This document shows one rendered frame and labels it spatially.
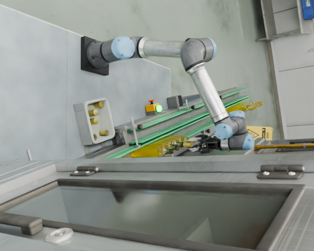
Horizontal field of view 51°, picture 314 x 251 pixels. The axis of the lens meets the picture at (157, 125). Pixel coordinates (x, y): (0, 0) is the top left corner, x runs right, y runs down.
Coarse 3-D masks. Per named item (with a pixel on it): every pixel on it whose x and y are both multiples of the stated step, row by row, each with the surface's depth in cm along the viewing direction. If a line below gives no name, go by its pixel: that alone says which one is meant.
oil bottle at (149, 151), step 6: (138, 150) 184; (144, 150) 181; (150, 150) 179; (156, 150) 177; (162, 150) 176; (132, 156) 187; (138, 156) 185; (144, 156) 182; (150, 156) 180; (156, 156) 178
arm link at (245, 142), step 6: (228, 138) 163; (234, 138) 160; (240, 138) 158; (246, 138) 157; (252, 138) 159; (228, 144) 162; (234, 144) 160; (240, 144) 158; (246, 144) 157; (252, 144) 158
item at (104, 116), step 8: (88, 104) 179; (104, 104) 182; (104, 112) 183; (88, 120) 169; (104, 120) 185; (112, 120) 183; (96, 128) 183; (104, 128) 186; (112, 128) 183; (104, 136) 182; (112, 136) 182
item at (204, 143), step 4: (208, 136) 174; (200, 140) 169; (204, 140) 171; (208, 140) 169; (212, 140) 172; (216, 140) 169; (200, 144) 170; (204, 144) 170; (208, 144) 168; (212, 144) 168; (216, 144) 164; (200, 148) 170; (204, 148) 169; (208, 148) 167; (212, 148) 167; (216, 148) 164; (220, 148) 165; (200, 152) 171; (208, 152) 168
